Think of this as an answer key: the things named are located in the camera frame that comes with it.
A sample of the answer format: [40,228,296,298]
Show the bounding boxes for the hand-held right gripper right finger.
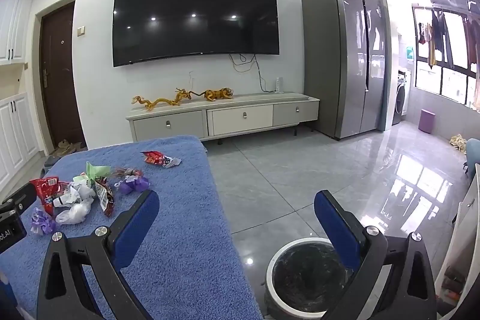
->
[313,190,437,320]

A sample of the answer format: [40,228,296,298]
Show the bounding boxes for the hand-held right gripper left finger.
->
[37,189,160,320]

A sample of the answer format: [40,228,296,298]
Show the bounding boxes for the round white trash bin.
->
[264,238,361,320]

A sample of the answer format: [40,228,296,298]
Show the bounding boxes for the purple plastic wrapper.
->
[31,208,57,236]
[118,175,151,194]

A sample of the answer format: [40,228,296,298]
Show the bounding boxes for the dark red snack packet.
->
[94,178,115,217]

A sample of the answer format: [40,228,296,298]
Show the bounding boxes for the blue towel table cover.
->
[0,134,263,320]

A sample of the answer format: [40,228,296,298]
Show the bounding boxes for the brown candy wrapper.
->
[110,166,145,178]

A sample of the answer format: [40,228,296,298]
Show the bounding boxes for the white plastic bag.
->
[55,197,94,225]

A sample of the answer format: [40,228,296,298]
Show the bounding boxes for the white crumpled paper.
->
[71,174,96,199]

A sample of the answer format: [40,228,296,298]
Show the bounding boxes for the green plastic wrapper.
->
[85,161,111,179]

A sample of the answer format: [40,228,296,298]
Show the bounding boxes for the small grey stool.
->
[44,155,61,176]

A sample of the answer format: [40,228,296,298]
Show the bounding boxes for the small red snack wrapper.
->
[140,151,182,169]

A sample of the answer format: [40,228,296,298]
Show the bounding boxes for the white base cabinet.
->
[0,91,40,189]

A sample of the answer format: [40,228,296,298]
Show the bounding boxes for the brown shoes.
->
[50,140,87,157]

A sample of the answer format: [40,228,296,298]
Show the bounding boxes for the white side furniture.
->
[435,163,480,309]

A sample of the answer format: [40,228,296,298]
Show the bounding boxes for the golden dragon figurine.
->
[132,88,194,111]

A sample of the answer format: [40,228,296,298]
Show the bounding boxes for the purple stool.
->
[419,109,436,133]

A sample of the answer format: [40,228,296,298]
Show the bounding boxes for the grey washing machine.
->
[392,69,409,126]

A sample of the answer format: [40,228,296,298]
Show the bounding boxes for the white television cabinet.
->
[125,92,320,145]

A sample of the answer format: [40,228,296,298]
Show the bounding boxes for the yellow cloth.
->
[450,133,467,152]

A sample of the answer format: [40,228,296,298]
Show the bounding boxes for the blue cloth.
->
[465,138,480,178]

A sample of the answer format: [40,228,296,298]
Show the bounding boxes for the dark brown door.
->
[39,1,88,156]

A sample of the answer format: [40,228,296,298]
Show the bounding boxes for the golden tiger figurine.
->
[200,88,234,102]

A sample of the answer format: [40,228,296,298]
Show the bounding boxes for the grey double-door refrigerator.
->
[300,0,389,140]

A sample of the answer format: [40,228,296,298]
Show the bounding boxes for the hanging clothes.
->
[416,9,480,67]

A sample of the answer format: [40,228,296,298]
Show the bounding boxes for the black television cable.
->
[229,54,276,93]

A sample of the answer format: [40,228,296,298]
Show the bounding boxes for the white wall cabinet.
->
[0,0,34,66]

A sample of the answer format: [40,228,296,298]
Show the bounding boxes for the black wall television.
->
[112,0,281,68]

